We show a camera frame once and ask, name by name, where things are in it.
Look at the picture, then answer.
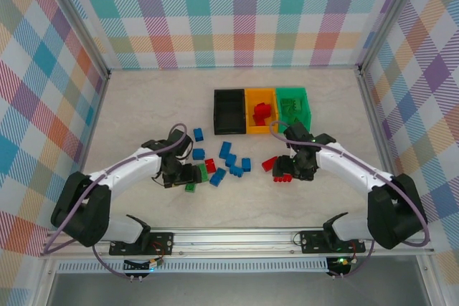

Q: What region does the orange plastic bin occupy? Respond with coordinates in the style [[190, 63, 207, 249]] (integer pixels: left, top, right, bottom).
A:
[[245, 87, 280, 135]]

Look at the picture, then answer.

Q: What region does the green plastic bin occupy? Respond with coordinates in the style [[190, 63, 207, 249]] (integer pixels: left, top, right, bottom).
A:
[[275, 85, 312, 132]]

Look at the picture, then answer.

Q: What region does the black plastic bin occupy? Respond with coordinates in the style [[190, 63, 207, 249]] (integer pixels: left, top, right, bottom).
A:
[[214, 88, 247, 136]]

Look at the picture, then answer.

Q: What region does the small black electronics board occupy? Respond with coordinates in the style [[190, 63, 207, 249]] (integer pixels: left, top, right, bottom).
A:
[[123, 258, 166, 272], [328, 256, 351, 271]]

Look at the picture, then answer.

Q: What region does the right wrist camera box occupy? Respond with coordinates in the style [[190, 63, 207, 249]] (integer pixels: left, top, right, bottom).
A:
[[285, 121, 313, 146]]

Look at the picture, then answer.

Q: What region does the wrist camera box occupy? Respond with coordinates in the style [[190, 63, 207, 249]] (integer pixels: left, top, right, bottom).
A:
[[285, 121, 313, 146], [167, 129, 194, 159]]

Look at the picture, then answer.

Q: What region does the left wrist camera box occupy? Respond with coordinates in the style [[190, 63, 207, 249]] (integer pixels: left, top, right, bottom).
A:
[[167, 129, 194, 159]]

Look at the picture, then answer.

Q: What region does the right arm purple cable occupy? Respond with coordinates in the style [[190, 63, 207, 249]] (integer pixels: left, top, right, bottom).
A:
[[268, 120, 430, 280]]

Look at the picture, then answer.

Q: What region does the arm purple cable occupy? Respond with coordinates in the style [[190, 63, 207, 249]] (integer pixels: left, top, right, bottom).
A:
[[43, 123, 189, 280], [268, 120, 430, 280]]

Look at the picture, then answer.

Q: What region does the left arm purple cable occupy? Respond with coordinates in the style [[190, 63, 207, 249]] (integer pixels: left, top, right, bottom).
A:
[[43, 123, 189, 280]]

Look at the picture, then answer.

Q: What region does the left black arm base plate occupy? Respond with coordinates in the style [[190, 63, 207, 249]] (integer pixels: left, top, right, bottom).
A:
[[109, 232, 175, 257]]

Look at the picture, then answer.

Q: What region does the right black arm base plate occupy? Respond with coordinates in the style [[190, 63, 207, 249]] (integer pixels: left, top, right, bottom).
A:
[[299, 229, 366, 254]]

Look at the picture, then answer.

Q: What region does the aluminium mounting rail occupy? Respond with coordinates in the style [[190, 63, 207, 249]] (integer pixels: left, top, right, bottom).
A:
[[38, 226, 435, 259]]

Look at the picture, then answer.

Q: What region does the aluminium side rail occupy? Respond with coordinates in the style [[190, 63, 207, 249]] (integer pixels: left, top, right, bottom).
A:
[[356, 65, 413, 230], [63, 71, 112, 231]]

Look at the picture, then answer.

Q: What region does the white slotted cable duct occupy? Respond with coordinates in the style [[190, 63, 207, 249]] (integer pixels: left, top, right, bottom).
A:
[[56, 257, 330, 274]]

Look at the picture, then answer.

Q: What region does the thin aluminium frame rail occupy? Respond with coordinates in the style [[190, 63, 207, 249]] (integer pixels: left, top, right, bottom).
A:
[[107, 64, 363, 72]]

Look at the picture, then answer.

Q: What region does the aluminium frame leg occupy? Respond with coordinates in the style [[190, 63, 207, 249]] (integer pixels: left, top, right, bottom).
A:
[[417, 255, 442, 306], [34, 257, 57, 306]]

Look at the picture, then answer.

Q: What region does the aluminium frame post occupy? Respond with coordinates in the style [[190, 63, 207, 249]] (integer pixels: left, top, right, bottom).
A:
[[357, 0, 427, 76], [42, 0, 111, 80]]

